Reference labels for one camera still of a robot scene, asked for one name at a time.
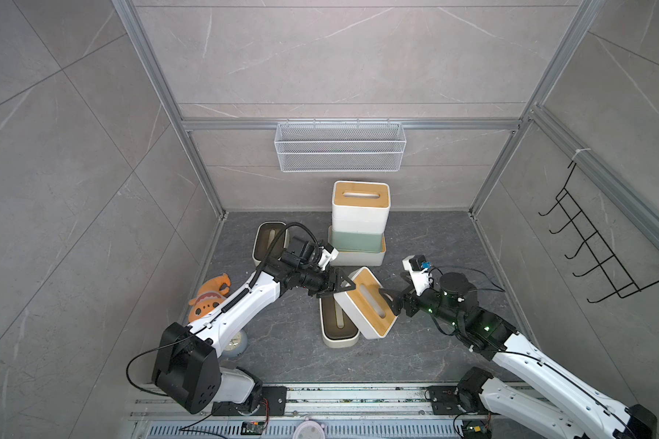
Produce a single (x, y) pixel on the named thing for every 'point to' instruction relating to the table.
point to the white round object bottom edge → (308, 430)
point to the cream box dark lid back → (265, 233)
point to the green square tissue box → (357, 242)
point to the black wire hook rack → (623, 285)
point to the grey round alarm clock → (237, 345)
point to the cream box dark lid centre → (337, 330)
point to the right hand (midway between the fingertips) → (394, 282)
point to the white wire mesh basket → (336, 147)
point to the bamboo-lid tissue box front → (361, 207)
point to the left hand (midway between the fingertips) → (352, 286)
